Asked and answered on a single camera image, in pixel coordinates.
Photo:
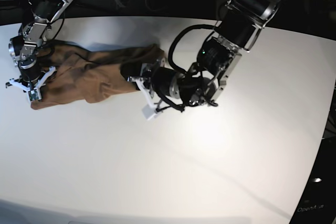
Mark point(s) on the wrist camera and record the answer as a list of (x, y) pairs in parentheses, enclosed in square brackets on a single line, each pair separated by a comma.
[(34, 95), (150, 113)]

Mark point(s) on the black OpenArm base plate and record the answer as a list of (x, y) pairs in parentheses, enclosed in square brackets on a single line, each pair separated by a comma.
[(317, 203)]

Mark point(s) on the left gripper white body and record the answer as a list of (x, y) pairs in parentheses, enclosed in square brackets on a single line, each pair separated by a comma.
[(142, 74)]

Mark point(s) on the brown T-shirt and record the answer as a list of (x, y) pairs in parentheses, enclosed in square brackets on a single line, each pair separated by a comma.
[(87, 75)]

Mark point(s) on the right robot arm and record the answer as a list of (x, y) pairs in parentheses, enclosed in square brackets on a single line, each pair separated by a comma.
[(39, 16)]

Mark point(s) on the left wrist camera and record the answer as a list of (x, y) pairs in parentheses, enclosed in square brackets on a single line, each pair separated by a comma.
[(150, 113)]

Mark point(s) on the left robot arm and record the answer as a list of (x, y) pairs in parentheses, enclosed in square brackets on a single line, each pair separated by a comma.
[(203, 82)]

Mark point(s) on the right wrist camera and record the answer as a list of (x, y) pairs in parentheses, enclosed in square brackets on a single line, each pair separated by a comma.
[(34, 95)]

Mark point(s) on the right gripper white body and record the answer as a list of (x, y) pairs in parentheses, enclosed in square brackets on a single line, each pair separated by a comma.
[(28, 84)]

